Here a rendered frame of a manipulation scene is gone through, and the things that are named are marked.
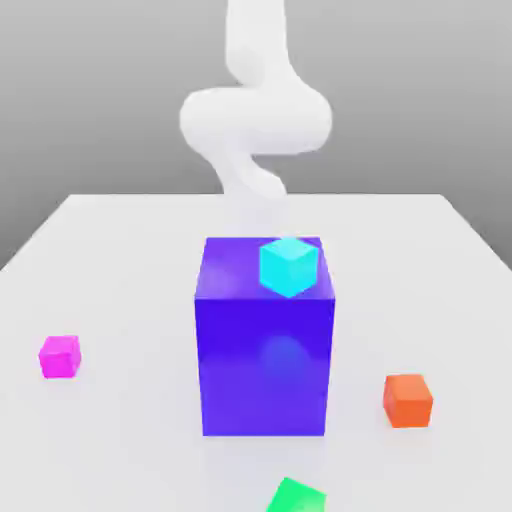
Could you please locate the small cyan cube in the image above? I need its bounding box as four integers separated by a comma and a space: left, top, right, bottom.
258, 236, 320, 300

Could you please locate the small green cube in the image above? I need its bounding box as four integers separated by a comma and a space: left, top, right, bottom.
265, 476, 328, 512

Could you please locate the small magenta cube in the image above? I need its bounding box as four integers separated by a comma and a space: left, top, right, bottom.
38, 334, 83, 380

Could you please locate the large blue box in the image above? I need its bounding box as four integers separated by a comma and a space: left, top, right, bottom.
193, 235, 336, 438

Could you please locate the small orange cube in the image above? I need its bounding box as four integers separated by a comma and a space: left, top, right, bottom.
382, 373, 434, 430

